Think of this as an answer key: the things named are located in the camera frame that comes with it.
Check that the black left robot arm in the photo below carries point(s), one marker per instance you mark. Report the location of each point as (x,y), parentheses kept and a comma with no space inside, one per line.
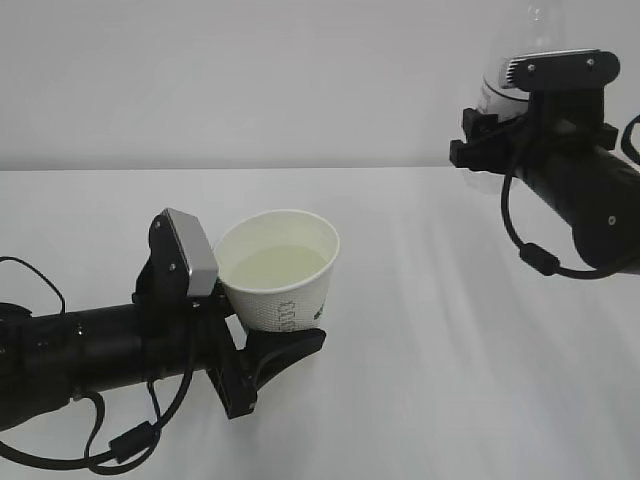
(46,361)

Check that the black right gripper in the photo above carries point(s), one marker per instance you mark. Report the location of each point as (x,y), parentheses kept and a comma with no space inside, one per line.
(566,135)

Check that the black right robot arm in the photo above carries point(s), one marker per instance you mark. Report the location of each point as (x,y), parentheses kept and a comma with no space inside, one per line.
(602,212)

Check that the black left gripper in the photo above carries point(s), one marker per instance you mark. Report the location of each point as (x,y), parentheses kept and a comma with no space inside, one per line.
(198,327)

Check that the clear water bottle red label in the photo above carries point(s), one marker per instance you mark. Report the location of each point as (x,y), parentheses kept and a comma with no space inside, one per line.
(526,27)

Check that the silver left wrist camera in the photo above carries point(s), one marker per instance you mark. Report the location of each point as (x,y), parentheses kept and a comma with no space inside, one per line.
(196,251)

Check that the white paper cup green logo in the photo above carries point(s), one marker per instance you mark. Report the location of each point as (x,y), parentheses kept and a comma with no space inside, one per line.
(276,269)

